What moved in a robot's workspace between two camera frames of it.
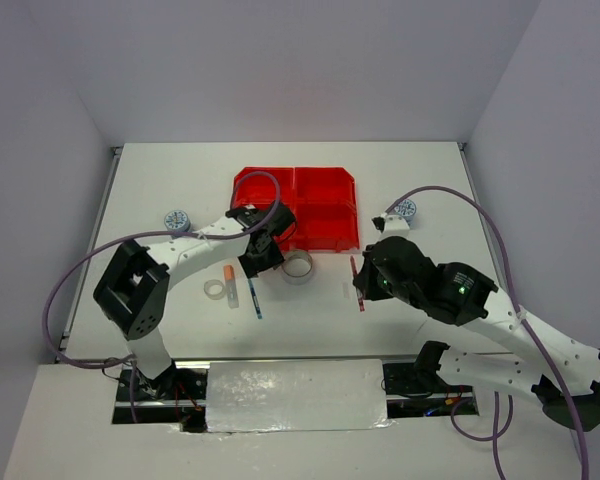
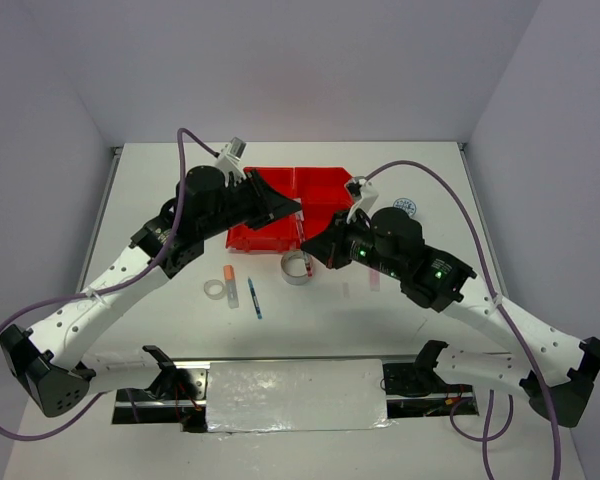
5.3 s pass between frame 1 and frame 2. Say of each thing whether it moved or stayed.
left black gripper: moved
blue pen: stayed
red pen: moved
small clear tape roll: stayed
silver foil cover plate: stayed
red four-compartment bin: stayed
